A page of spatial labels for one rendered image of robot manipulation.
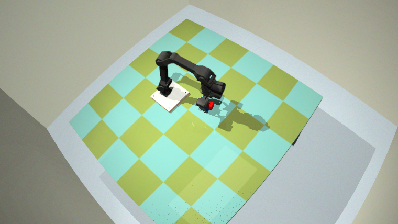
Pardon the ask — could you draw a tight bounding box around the red cube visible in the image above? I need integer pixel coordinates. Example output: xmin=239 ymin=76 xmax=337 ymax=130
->
xmin=207 ymin=102 xmax=214 ymax=109

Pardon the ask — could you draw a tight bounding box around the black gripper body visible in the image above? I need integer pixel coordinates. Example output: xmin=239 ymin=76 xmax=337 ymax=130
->
xmin=196 ymin=87 xmax=212 ymax=109

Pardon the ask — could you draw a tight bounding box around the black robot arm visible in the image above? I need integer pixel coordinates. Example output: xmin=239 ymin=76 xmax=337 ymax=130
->
xmin=155 ymin=51 xmax=226 ymax=99

